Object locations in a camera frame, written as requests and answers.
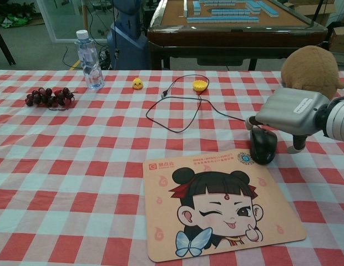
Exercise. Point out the blue machine base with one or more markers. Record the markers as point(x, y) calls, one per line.
point(130, 41)

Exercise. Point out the cartoon girl mouse pad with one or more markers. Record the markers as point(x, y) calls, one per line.
point(216, 205)

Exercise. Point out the dark wood mahjong table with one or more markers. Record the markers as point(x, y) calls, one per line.
point(233, 37)

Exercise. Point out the long mahjong tile row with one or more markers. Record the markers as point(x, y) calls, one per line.
point(222, 20)

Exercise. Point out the black metal table leg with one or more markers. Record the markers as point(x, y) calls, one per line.
point(5, 50)

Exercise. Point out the green plant pile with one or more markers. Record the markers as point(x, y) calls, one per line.
point(11, 19)

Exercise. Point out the short mahjong tile row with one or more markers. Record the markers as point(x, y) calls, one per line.
point(230, 12)

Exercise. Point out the brown cardboard box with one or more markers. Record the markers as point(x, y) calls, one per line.
point(341, 40)

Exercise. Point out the brown plush toy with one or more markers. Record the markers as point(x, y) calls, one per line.
point(310, 69)

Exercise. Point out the clear plastic water bottle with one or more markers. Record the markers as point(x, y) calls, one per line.
point(90, 63)

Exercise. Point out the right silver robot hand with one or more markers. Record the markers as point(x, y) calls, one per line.
point(291, 110)

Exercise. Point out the small yellow duck toy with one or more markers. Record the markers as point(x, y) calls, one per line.
point(137, 84)

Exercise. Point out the yellow egg tart toy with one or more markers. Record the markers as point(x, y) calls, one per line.
point(199, 85)

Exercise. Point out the black computer mouse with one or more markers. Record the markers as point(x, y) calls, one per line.
point(263, 148)

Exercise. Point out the red white checkered tablecloth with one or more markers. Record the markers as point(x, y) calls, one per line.
point(77, 166)

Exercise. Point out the dark red grape bunch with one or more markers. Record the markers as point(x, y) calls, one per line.
point(47, 97)

